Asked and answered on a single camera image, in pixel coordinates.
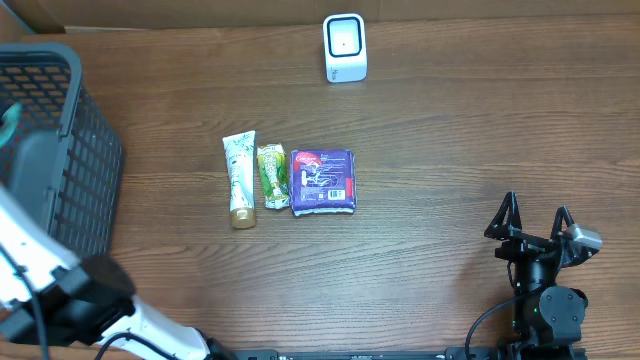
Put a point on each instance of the teal wet wipes pack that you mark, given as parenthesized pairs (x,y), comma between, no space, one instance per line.
(10,118)

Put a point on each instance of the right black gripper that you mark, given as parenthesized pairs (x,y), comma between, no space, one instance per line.
(530,241)

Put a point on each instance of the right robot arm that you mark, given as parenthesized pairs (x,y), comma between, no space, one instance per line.
(547,317)

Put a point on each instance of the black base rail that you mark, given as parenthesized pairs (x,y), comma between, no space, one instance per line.
(451,353)

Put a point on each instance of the white barcode scanner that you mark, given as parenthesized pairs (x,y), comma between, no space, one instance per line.
(345,49)

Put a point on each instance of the white cream tube gold cap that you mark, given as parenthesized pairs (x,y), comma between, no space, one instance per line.
(239,153)

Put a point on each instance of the purple sanitary pad pack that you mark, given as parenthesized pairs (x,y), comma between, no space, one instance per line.
(322,181)

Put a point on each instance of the green yellow snack pouch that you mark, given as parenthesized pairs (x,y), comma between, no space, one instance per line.
(273,173)

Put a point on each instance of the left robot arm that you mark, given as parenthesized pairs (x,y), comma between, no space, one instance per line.
(54,298)

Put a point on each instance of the grey plastic mesh basket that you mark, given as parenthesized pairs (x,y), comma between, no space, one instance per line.
(64,162)

